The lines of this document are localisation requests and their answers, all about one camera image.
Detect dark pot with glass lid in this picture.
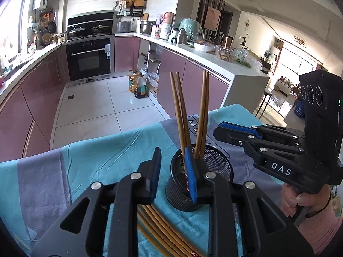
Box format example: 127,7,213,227
68,25,86,39

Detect clear plastic food container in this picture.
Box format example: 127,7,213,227
216,45,233,61

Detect silver rice cooker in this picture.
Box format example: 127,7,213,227
116,21,132,34

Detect yellow cooking oil bottle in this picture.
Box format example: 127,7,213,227
129,70,140,93

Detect kitchen window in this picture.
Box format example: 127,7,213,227
0,0,30,63

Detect black range hood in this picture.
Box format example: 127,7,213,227
67,11,115,36

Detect black mesh utensil holder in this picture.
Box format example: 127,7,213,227
165,144,234,212

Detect steel thermos flask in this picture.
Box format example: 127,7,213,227
171,28,188,45

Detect clear plastic bags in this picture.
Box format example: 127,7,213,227
233,48,262,69

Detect brown bamboo chopstick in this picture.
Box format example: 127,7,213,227
200,70,210,160
175,72,192,149
194,70,207,159
169,72,188,173

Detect black built-in oven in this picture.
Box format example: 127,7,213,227
65,37,112,82

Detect kitchen sink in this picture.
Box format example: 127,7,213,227
4,58,34,76

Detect framed wall picture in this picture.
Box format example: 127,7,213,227
204,5,221,31

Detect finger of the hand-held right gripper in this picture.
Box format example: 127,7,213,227
213,125,306,186
218,121,306,140

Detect plastic bag on floor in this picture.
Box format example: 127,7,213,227
145,72,160,95

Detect bundle of wooden chopsticks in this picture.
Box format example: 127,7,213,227
137,204,205,257

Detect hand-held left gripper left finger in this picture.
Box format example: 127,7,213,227
32,147,162,257

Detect green countertop appliance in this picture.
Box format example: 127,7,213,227
179,18,204,43

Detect pink base cabinets beside oven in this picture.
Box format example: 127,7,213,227
115,36,231,119

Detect stainless steel steamer pot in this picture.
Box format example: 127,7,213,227
140,20,156,35

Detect pink base cabinets under window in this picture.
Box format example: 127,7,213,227
0,44,68,164

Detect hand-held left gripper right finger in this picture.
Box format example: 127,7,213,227
184,145,314,257

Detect blue bag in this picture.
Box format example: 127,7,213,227
293,104,306,119

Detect white plastic container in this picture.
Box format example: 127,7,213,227
161,23,172,40

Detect dark cooking oil bottle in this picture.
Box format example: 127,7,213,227
133,72,147,99

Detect black stool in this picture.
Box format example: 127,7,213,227
257,89,273,119

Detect steel pot with glass lid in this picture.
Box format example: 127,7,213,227
91,25,110,35

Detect person's right hand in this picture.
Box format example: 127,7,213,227
280,185,333,215

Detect black wall rack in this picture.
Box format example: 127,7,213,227
116,0,147,19

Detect person's right forearm pink sleeve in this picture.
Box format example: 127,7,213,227
297,205,343,255

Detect blue and grey tablecloth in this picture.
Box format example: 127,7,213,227
0,103,307,257

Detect bowl covered with plastic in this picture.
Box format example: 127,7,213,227
193,41,216,53

